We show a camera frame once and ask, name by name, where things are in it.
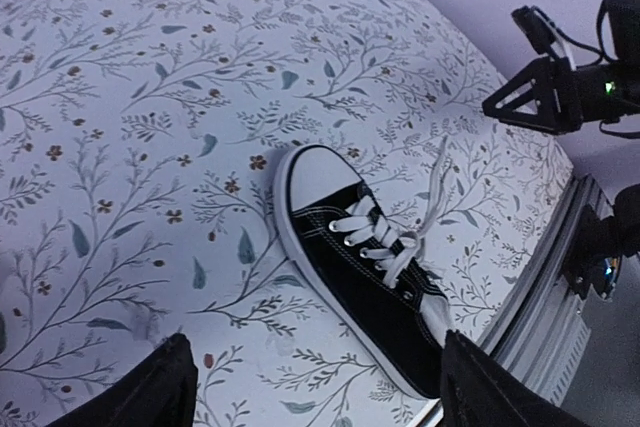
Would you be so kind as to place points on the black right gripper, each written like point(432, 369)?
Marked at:
point(553, 98)

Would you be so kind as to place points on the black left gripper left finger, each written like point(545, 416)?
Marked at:
point(160, 391)

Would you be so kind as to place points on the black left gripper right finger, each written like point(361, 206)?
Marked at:
point(477, 391)

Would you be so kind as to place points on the black white canvas sneaker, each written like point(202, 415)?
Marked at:
point(369, 273)

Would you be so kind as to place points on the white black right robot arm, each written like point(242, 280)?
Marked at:
point(617, 30)

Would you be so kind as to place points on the floral patterned table mat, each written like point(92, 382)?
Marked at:
point(139, 140)

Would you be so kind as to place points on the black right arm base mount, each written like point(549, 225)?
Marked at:
point(599, 244)

